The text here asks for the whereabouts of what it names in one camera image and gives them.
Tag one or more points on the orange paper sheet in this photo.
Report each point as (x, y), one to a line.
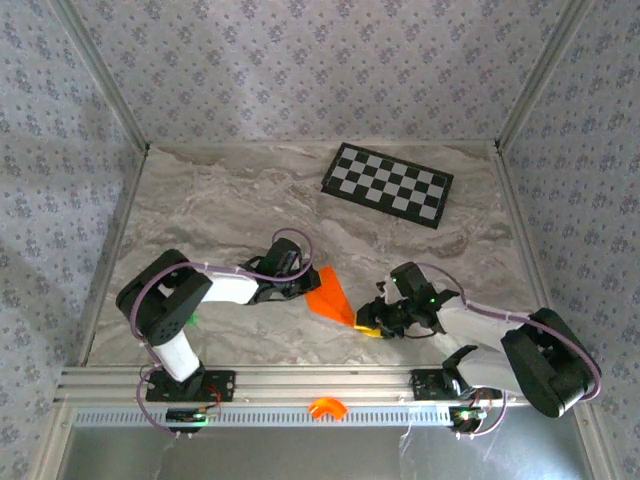
(330, 297)

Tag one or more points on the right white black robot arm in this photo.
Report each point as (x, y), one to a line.
(545, 365)

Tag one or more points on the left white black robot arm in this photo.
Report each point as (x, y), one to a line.
(165, 305)

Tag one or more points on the silver metal sheet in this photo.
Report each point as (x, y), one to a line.
(320, 455)

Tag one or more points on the orange curved plastic piece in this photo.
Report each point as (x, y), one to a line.
(327, 406)

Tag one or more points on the flat green building block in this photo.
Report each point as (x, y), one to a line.
(193, 318)

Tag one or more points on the black white checkerboard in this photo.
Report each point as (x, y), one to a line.
(387, 185)

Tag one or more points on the floral patterned cloth panel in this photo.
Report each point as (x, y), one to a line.
(40, 200)
(320, 70)
(600, 200)

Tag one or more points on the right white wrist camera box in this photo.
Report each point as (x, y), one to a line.
(387, 290)

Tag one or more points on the wide aluminium mounting rail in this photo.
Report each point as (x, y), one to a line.
(320, 382)

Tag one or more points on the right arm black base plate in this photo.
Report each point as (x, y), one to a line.
(422, 385)

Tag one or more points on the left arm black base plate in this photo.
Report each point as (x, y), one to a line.
(225, 385)

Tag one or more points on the aluminium table side rail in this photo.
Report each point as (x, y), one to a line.
(510, 200)
(125, 210)

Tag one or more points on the aluminium frame post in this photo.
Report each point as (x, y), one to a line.
(100, 70)
(545, 70)

